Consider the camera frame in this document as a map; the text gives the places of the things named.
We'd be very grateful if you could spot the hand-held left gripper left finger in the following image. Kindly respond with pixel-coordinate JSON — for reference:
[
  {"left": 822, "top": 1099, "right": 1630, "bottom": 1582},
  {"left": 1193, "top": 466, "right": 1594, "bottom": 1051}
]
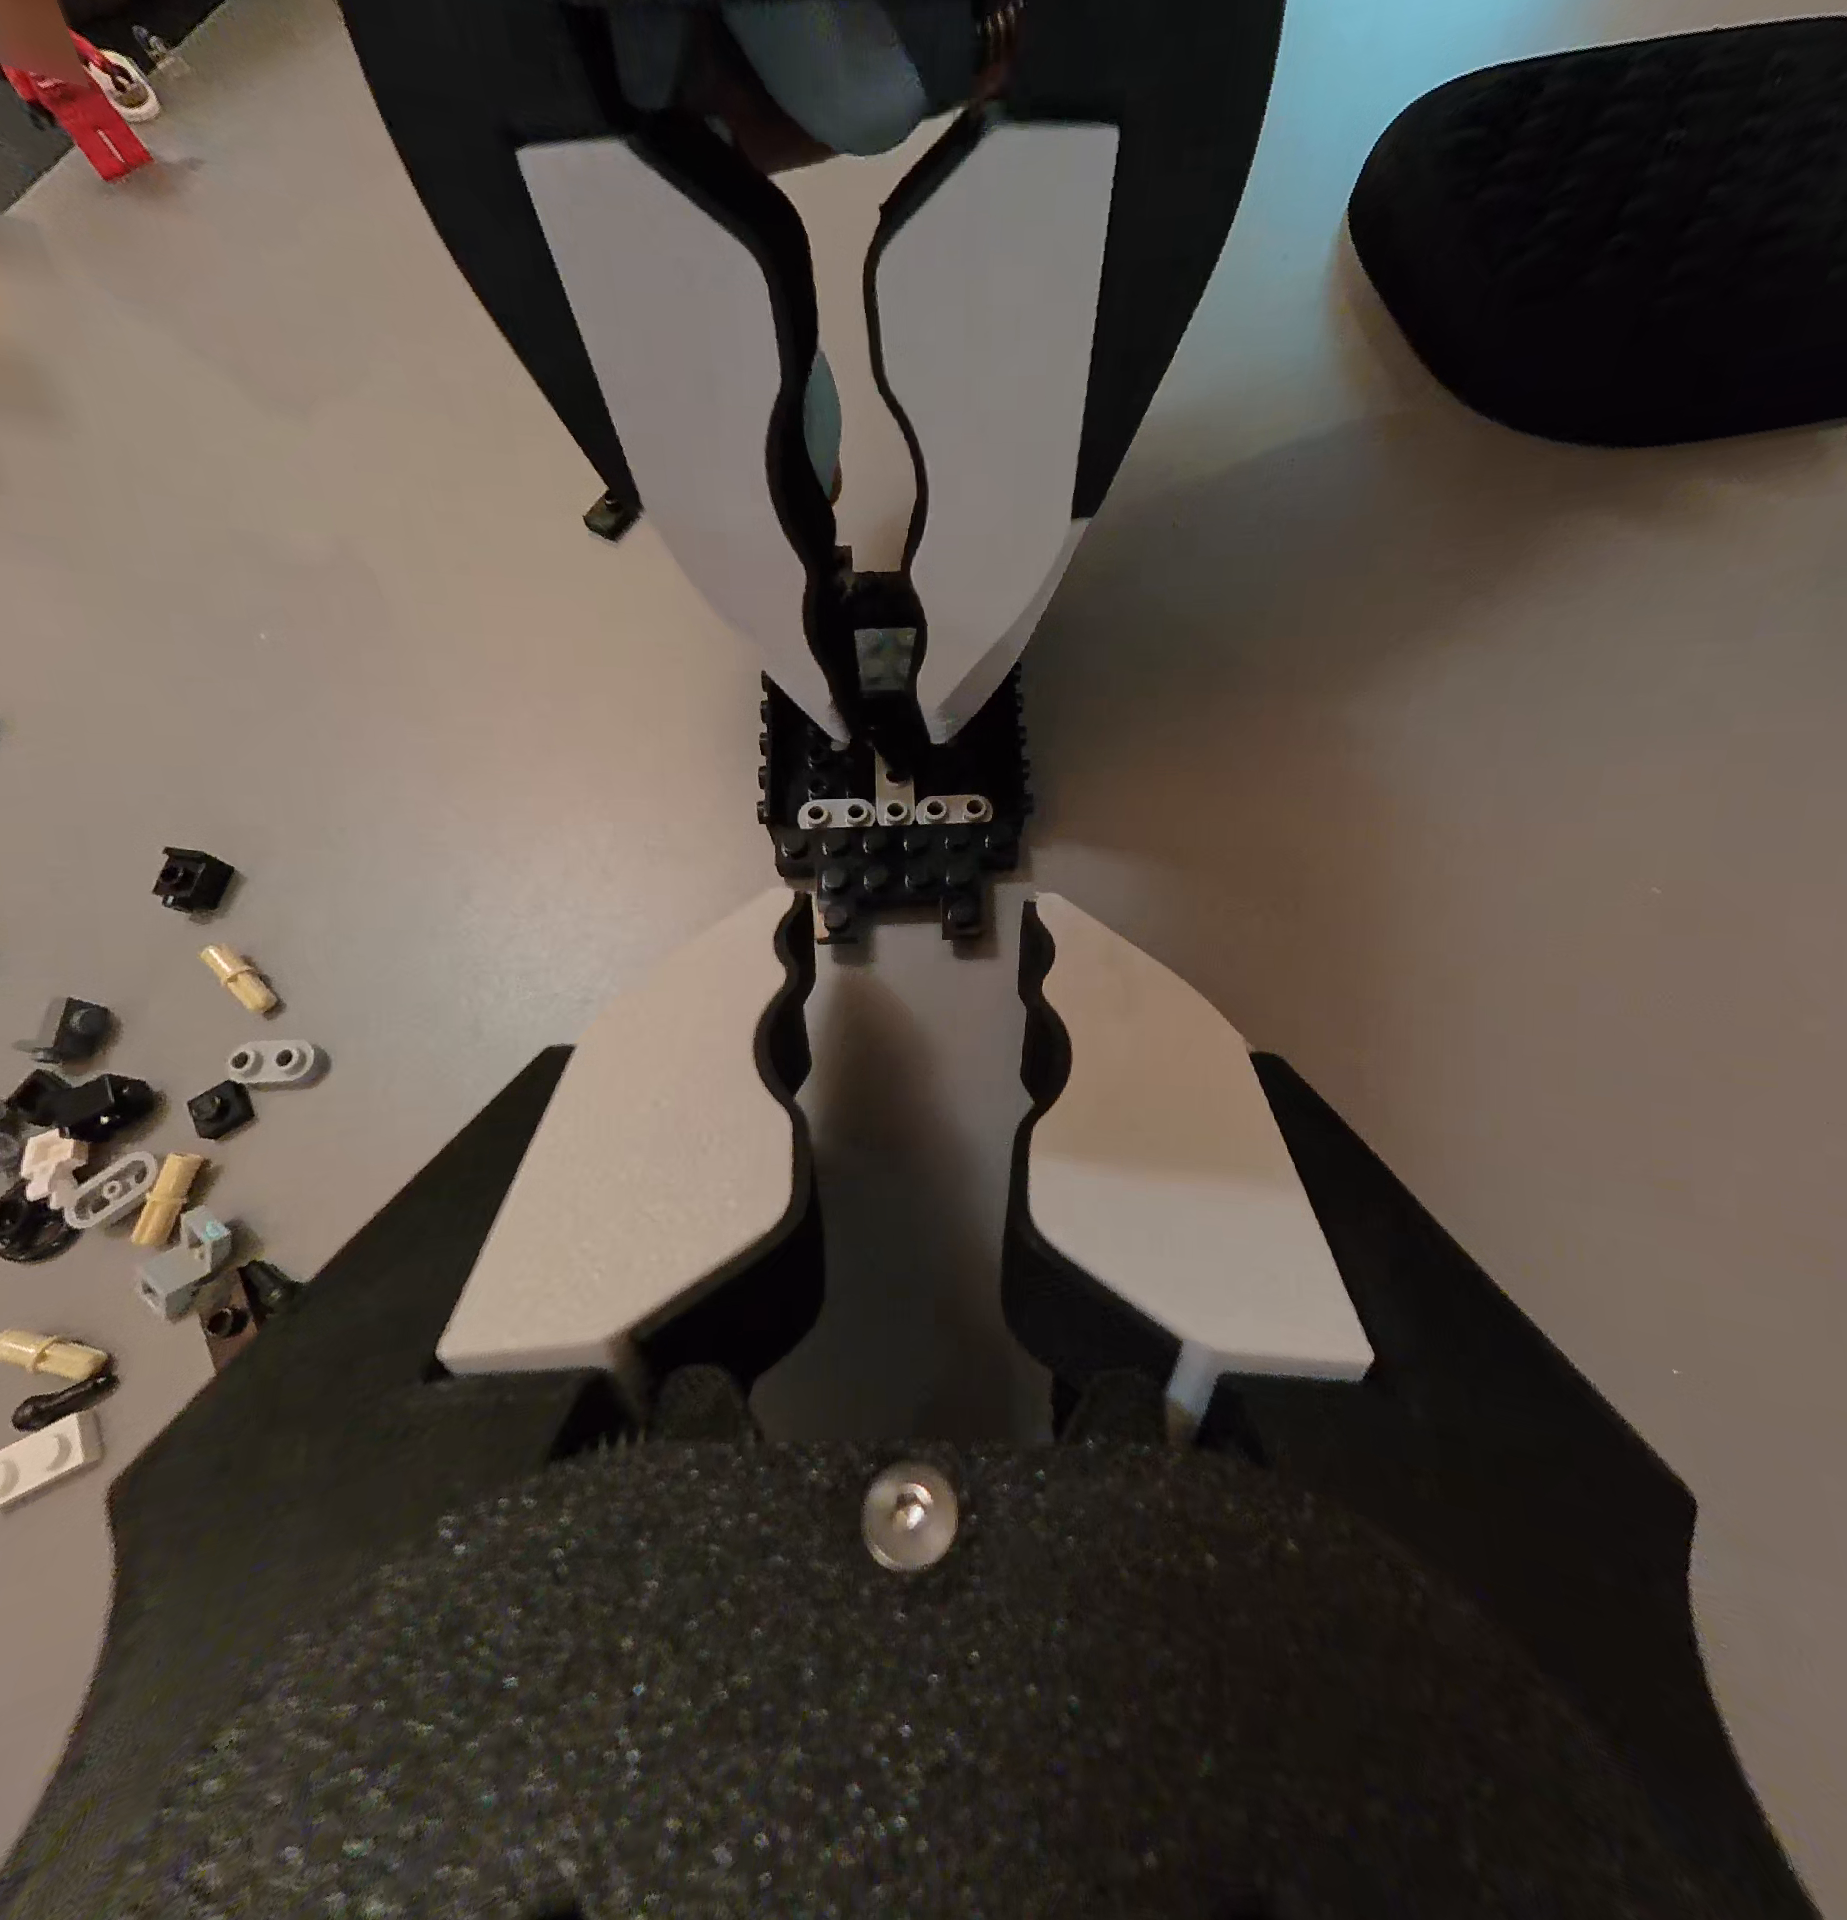
[{"left": 435, "top": 889, "right": 825, "bottom": 1379}]

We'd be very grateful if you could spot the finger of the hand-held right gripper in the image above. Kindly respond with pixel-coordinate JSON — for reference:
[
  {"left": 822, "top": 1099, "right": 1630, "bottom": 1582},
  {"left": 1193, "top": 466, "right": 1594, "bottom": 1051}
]
[
  {"left": 862, "top": 116, "right": 1123, "bottom": 744},
  {"left": 516, "top": 123, "right": 865, "bottom": 744}
]

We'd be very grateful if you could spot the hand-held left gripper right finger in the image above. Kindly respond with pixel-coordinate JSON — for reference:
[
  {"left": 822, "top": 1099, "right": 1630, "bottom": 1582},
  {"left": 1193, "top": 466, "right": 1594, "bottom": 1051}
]
[{"left": 1007, "top": 893, "right": 1378, "bottom": 1451}]

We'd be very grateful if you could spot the black toy brick car chassis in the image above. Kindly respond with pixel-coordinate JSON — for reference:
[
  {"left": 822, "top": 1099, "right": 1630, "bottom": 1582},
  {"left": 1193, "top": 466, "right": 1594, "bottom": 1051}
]
[{"left": 758, "top": 676, "right": 1037, "bottom": 950}]

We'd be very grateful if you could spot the grey desk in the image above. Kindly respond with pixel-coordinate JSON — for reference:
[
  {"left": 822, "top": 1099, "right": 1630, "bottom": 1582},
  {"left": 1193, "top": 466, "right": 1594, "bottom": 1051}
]
[{"left": 0, "top": 0, "right": 1847, "bottom": 1920}]

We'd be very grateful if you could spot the red toy minifigure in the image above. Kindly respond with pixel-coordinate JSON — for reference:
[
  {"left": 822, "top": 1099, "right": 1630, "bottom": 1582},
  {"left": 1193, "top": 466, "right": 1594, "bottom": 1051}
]
[{"left": 0, "top": 29, "right": 169, "bottom": 187}]

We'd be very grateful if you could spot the pile of loose toy bricks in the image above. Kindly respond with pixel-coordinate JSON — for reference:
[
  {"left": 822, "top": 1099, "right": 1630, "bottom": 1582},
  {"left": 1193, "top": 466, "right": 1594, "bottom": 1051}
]
[{"left": 0, "top": 850, "right": 330, "bottom": 1517}]

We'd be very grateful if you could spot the black mesh chair cushion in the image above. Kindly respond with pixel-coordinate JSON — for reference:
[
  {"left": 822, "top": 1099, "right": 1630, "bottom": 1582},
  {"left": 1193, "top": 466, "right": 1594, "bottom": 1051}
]
[{"left": 1346, "top": 35, "right": 1847, "bottom": 451}]

